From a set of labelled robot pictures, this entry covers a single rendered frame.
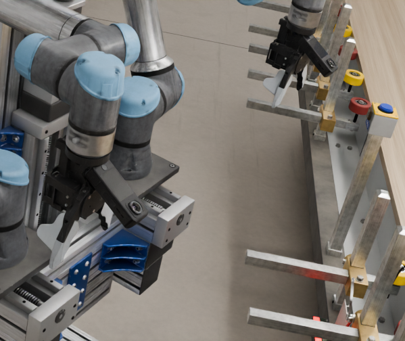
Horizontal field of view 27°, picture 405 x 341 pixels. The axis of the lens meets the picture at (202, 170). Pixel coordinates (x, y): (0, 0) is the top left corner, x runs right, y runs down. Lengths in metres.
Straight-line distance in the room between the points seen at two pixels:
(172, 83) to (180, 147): 2.21
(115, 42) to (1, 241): 0.57
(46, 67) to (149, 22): 0.88
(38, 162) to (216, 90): 3.20
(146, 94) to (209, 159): 2.30
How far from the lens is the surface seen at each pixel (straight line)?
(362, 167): 2.54
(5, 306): 1.85
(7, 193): 1.74
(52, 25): 1.49
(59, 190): 1.39
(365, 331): 2.20
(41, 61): 1.34
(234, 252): 3.77
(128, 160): 2.16
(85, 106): 1.28
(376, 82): 3.46
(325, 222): 2.85
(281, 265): 2.35
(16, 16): 1.54
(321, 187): 3.03
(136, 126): 2.11
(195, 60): 5.41
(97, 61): 1.28
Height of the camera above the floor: 2.22
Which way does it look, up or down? 31 degrees down
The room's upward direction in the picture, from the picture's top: 14 degrees clockwise
